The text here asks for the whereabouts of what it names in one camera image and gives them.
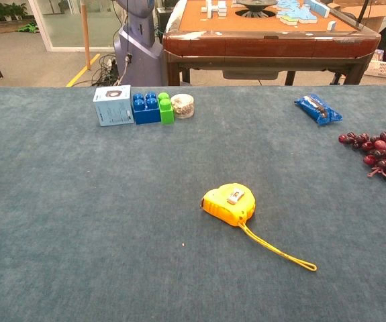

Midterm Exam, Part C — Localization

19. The green toy building block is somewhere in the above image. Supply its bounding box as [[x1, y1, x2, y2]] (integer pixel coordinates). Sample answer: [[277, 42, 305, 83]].
[[157, 92, 175, 125]]

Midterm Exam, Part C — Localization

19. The brown cardboard box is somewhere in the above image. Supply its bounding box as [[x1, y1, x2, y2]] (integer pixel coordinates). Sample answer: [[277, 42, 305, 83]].
[[326, 0, 386, 33]]

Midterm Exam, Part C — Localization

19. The yellow toy object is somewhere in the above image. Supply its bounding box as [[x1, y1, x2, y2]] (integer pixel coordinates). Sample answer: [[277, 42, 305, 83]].
[[200, 182, 318, 272]]

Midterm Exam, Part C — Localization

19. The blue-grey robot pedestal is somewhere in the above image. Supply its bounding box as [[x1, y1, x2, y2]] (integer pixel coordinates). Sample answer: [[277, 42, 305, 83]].
[[113, 0, 166, 87]]

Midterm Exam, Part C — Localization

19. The blue felt table cover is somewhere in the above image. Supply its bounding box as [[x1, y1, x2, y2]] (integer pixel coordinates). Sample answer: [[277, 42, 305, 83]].
[[0, 85, 386, 322]]

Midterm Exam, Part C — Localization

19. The black round mahjong table hub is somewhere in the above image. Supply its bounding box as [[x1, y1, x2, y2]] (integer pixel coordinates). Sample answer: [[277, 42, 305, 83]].
[[235, 0, 279, 18]]

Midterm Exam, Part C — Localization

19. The white framed glass partition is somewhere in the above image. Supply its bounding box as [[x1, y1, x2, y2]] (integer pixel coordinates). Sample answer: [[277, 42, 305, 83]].
[[28, 0, 122, 53]]

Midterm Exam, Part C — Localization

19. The stack of white mahjong tiles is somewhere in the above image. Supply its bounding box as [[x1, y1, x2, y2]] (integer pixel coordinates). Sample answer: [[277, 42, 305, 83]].
[[201, 0, 229, 19]]

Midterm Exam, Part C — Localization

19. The blue toy building block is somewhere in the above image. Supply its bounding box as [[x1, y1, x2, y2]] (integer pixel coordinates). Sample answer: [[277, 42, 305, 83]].
[[132, 91, 162, 125]]

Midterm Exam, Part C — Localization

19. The brown wooden mahjong table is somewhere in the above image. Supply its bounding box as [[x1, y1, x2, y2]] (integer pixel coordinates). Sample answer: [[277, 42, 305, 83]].
[[162, 0, 381, 87]]

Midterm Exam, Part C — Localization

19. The tangle of floor cables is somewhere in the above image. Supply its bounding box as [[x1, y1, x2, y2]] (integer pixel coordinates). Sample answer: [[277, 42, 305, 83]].
[[91, 52, 120, 87]]

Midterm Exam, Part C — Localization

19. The pile of blue mahjong tiles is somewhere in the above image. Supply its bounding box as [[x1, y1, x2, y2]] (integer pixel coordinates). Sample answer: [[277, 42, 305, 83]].
[[275, 0, 331, 26]]

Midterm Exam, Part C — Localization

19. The clear round jar white lid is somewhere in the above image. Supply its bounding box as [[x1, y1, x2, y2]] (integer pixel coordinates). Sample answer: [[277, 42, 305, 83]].
[[170, 93, 195, 119]]

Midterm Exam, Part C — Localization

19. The light blue cardboard box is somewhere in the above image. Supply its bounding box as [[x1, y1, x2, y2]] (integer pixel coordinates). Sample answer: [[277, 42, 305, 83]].
[[93, 85, 135, 127]]

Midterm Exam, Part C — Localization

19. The wooden pole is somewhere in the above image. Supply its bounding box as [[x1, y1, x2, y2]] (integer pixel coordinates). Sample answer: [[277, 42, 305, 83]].
[[80, 0, 92, 70]]

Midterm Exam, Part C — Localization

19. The dark red grape bunch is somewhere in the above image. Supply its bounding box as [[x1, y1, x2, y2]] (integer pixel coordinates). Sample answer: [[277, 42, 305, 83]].
[[338, 131, 386, 185]]

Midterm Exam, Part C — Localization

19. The blue snack packet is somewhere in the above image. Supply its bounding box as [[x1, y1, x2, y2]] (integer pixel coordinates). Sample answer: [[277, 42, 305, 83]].
[[293, 93, 343, 126]]

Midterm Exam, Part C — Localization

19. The row of potted plants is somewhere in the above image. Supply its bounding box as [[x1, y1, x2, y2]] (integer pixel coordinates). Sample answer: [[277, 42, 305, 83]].
[[0, 1, 28, 24]]

